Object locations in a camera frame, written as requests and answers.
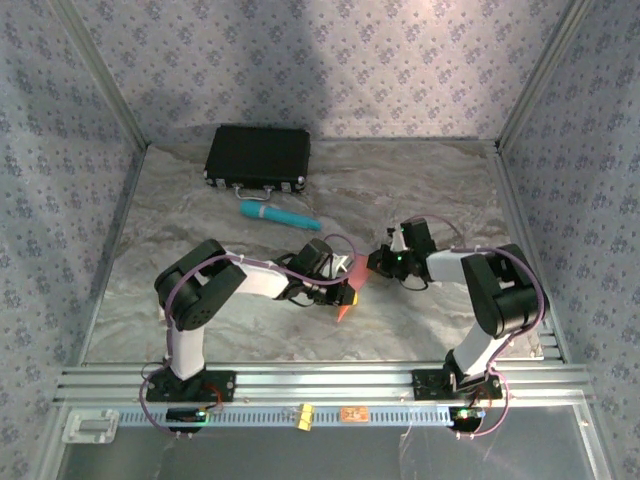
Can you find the aluminium side rail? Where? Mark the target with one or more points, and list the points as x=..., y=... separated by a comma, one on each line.
x=514, y=200
x=116, y=250

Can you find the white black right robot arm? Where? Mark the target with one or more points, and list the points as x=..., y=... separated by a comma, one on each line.
x=447, y=265

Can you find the white metal bracket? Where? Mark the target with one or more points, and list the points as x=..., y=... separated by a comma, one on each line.
x=90, y=426

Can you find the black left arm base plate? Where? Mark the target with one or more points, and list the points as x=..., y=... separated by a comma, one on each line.
x=225, y=385

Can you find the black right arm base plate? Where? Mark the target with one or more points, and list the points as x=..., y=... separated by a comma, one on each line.
x=425, y=385

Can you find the aluminium mounting rail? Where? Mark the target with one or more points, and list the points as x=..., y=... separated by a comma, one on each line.
x=325, y=380

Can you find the black briefcase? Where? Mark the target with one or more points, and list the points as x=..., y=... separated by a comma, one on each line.
x=257, y=155

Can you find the black left controller board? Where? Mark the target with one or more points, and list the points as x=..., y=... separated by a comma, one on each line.
x=182, y=415

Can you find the orange label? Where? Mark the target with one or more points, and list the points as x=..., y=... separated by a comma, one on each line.
x=355, y=414

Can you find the black controller board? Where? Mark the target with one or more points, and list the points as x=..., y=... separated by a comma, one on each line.
x=465, y=415
x=182, y=415

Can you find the teal marker pen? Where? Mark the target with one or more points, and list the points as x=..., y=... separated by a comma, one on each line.
x=270, y=214

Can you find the black right controller board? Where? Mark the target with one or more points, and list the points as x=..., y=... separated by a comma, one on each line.
x=465, y=415

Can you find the yellow binder clip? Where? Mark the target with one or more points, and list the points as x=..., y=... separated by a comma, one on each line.
x=305, y=417

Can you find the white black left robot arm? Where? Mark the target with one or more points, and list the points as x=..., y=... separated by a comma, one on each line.
x=262, y=285

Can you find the aluminium frame post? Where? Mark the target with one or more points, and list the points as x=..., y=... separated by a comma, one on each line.
x=541, y=75
x=109, y=82

